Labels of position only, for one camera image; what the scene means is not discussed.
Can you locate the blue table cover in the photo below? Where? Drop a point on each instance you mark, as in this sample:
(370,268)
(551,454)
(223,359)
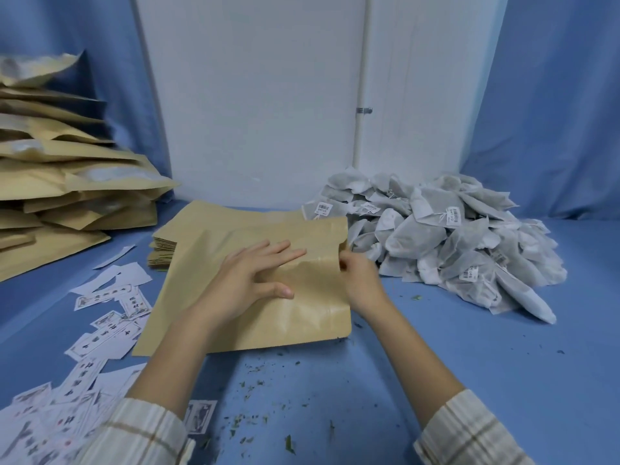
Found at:
(508,382)

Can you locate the kraft pouch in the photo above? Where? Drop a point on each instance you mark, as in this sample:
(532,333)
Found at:
(310,309)

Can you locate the person's right hand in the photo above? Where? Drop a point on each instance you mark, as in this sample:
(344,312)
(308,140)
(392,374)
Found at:
(361,285)

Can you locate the white wall pipe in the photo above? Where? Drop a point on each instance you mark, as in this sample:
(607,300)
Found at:
(362,58)

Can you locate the person's left hand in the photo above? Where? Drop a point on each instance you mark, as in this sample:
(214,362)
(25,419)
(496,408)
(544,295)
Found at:
(237,285)

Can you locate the person's right forearm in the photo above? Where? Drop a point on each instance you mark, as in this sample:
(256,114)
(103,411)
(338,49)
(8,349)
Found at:
(445,411)

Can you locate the pile of white tea bags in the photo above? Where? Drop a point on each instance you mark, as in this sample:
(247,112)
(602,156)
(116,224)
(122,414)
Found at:
(436,227)

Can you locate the blue curtain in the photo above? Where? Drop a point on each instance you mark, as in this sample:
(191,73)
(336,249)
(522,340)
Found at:
(58,24)
(547,91)

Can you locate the stack of kraft pouches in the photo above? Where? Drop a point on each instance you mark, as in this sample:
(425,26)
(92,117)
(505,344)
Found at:
(203,215)

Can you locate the white paper labels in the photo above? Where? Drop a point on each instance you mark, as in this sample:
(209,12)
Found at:
(97,334)

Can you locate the pile of kraft pouches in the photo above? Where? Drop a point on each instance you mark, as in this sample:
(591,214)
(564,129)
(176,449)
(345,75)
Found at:
(58,179)

